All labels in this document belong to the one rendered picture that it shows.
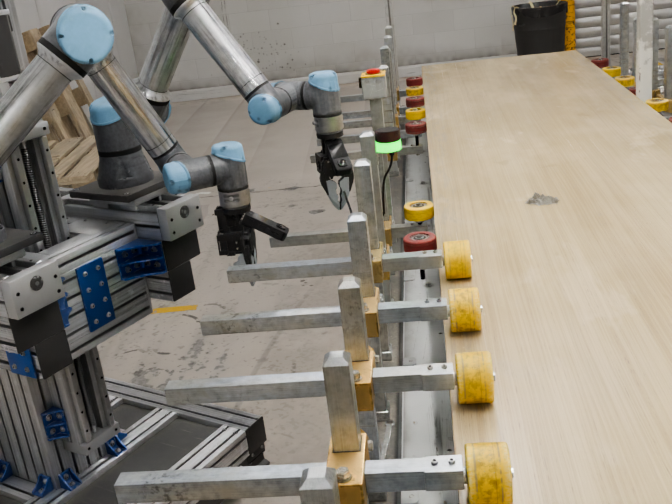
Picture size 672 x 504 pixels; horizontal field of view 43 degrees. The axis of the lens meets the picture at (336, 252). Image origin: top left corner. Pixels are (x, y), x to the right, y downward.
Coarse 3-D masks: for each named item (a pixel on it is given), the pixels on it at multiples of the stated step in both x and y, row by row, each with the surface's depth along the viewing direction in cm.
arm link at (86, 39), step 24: (72, 24) 172; (96, 24) 174; (48, 48) 174; (72, 48) 173; (96, 48) 175; (24, 72) 176; (48, 72) 175; (72, 72) 176; (24, 96) 175; (48, 96) 177; (0, 120) 174; (24, 120) 176; (0, 144) 175; (0, 168) 179
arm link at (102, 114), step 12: (96, 108) 222; (108, 108) 221; (96, 120) 223; (108, 120) 222; (120, 120) 223; (96, 132) 225; (108, 132) 223; (120, 132) 224; (96, 144) 228; (108, 144) 224; (120, 144) 225; (132, 144) 227
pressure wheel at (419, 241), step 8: (416, 232) 207; (424, 232) 207; (408, 240) 203; (416, 240) 202; (424, 240) 202; (432, 240) 202; (408, 248) 203; (416, 248) 201; (424, 248) 201; (432, 248) 202; (424, 272) 207
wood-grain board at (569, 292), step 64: (448, 64) 444; (512, 64) 422; (576, 64) 401; (448, 128) 309; (512, 128) 298; (576, 128) 288; (640, 128) 278; (448, 192) 237; (512, 192) 230; (576, 192) 224; (640, 192) 218; (512, 256) 188; (576, 256) 184; (640, 256) 180; (448, 320) 161; (512, 320) 158; (576, 320) 155; (640, 320) 153; (512, 384) 137; (576, 384) 135; (640, 384) 133; (512, 448) 121; (576, 448) 119; (640, 448) 117
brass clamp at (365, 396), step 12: (372, 348) 139; (372, 360) 135; (360, 372) 132; (372, 372) 133; (360, 384) 129; (372, 384) 131; (360, 396) 130; (372, 396) 130; (360, 408) 130; (372, 408) 130
